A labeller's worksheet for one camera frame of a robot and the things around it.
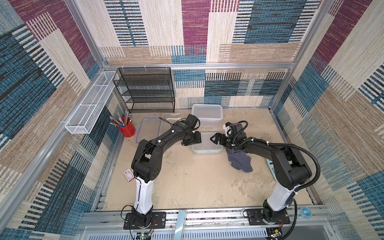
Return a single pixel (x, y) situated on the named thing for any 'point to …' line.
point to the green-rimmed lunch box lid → (207, 146)
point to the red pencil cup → (128, 128)
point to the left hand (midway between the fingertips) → (199, 142)
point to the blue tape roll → (305, 212)
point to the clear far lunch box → (207, 112)
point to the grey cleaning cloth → (239, 160)
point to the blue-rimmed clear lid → (149, 129)
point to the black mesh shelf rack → (146, 89)
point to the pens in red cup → (120, 123)
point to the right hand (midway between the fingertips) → (217, 142)
